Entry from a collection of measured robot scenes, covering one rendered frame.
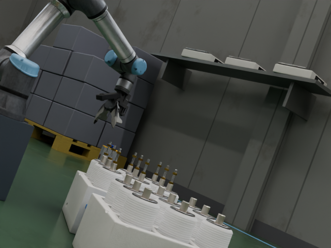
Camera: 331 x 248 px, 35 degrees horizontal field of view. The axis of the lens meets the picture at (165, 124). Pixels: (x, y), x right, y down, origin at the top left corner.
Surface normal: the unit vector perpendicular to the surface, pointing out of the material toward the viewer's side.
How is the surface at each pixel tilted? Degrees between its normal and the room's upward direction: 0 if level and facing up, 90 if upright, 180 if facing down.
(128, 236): 90
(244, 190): 90
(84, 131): 90
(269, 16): 90
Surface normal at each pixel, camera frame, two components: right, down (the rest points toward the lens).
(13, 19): 0.64, 0.21
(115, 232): 0.29, 0.07
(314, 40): -0.68, -0.29
